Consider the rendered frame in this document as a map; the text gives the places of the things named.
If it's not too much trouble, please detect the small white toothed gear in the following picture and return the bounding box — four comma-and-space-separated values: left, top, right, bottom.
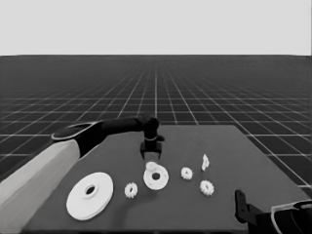
199, 179, 215, 197
124, 181, 138, 199
180, 166, 194, 180

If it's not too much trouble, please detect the small thin white T-shaped piece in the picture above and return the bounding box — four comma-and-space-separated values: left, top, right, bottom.
201, 153, 211, 173

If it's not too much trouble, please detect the large thick white disc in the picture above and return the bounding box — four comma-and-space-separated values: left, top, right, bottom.
65, 172, 115, 221

